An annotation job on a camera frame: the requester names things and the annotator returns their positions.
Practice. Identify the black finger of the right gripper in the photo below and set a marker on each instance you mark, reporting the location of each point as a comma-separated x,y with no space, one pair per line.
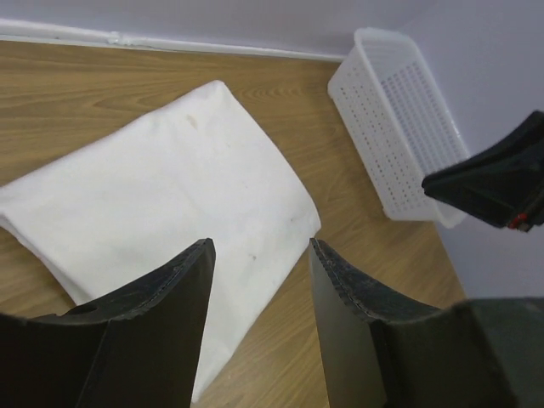
500,182

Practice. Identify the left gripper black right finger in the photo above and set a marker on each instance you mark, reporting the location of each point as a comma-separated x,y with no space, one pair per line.
380,348

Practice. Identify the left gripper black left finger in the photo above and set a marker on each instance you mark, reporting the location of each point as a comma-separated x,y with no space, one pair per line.
137,346

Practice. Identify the white plastic basket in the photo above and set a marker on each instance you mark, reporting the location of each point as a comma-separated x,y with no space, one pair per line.
399,123

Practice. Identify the white t shirt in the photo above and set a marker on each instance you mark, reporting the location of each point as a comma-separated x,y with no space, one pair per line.
199,167

